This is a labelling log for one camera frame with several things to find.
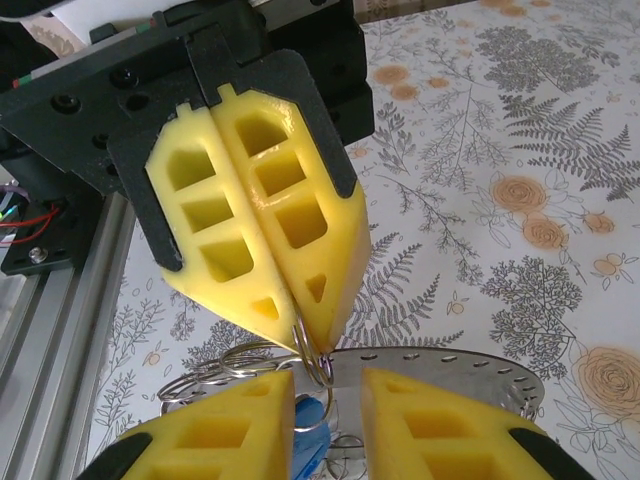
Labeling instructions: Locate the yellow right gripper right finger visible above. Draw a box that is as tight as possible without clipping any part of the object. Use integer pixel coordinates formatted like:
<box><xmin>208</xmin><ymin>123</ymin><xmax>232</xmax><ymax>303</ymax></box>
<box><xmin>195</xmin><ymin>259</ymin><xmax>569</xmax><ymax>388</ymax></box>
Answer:
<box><xmin>360</xmin><ymin>367</ymin><xmax>599</xmax><ymax>480</ymax></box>

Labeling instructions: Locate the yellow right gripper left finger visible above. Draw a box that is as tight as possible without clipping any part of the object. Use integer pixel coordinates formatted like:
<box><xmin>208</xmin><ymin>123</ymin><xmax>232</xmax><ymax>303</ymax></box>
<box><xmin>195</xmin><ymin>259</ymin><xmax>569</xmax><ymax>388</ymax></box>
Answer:
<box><xmin>74</xmin><ymin>369</ymin><xmax>296</xmax><ymax>480</ymax></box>

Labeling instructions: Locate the perforated metal ring disc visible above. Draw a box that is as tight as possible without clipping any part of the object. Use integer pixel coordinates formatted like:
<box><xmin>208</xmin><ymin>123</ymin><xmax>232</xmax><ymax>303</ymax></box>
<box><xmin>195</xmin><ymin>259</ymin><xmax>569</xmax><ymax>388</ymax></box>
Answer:
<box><xmin>292</xmin><ymin>347</ymin><xmax>547</xmax><ymax>454</ymax></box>

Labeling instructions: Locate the blue plastic key tag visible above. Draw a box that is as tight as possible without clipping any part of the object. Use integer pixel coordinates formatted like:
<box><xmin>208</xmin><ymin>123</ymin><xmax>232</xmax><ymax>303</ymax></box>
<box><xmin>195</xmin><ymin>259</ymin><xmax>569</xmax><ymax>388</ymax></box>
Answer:
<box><xmin>292</xmin><ymin>394</ymin><xmax>332</xmax><ymax>480</ymax></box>

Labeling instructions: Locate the silver split ring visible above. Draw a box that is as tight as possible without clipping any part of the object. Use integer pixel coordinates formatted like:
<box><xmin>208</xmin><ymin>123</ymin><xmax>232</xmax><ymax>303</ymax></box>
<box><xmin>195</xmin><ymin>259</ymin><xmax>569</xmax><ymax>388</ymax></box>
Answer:
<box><xmin>291</xmin><ymin>313</ymin><xmax>337</xmax><ymax>390</ymax></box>
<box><xmin>219</xmin><ymin>342</ymin><xmax>296</xmax><ymax>381</ymax></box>
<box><xmin>327</xmin><ymin>434</ymin><xmax>364</xmax><ymax>480</ymax></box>
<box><xmin>189</xmin><ymin>359</ymin><xmax>261</xmax><ymax>386</ymax></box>
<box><xmin>157</xmin><ymin>374</ymin><xmax>211</xmax><ymax>416</ymax></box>
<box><xmin>293</xmin><ymin>384</ymin><xmax>335</xmax><ymax>435</ymax></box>

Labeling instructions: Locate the small LED circuit board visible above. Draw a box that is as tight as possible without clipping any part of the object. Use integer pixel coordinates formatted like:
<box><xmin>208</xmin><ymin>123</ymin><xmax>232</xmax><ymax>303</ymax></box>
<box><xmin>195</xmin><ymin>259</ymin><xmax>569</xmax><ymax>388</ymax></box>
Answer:
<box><xmin>0</xmin><ymin>187</ymin><xmax>29</xmax><ymax>229</ymax></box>

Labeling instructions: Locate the thin red wire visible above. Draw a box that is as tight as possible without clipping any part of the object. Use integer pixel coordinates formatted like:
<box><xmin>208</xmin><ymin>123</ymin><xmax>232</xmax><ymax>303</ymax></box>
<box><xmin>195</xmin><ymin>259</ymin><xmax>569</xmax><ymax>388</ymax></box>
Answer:
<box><xmin>0</xmin><ymin>207</ymin><xmax>60</xmax><ymax>246</ymax></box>

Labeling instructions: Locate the wide slotted aluminium rail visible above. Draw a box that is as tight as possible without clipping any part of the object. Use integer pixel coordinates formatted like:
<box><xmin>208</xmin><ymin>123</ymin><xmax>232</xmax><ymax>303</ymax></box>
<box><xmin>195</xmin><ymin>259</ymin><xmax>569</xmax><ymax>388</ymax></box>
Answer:
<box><xmin>0</xmin><ymin>192</ymin><xmax>139</xmax><ymax>480</ymax></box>

